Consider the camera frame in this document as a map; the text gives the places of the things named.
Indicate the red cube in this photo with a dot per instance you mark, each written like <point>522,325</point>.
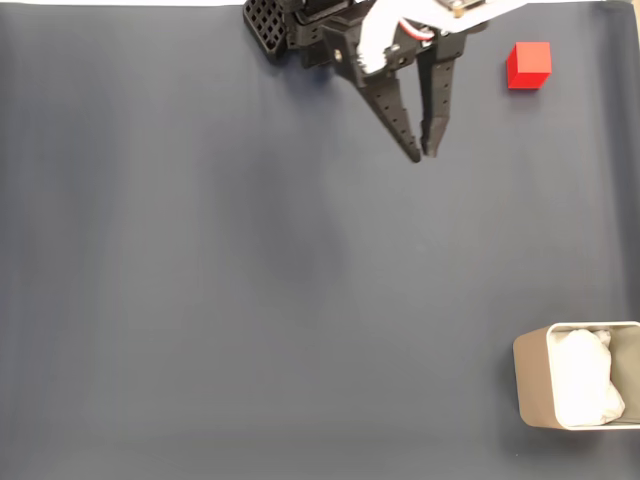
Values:
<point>530,65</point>

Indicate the beige rounded box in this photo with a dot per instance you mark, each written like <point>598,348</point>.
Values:
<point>532,380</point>

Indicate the white crumpled cloth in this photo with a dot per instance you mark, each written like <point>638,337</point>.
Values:
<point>582,380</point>

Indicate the white camera board mount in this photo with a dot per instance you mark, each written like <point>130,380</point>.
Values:
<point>377,30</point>

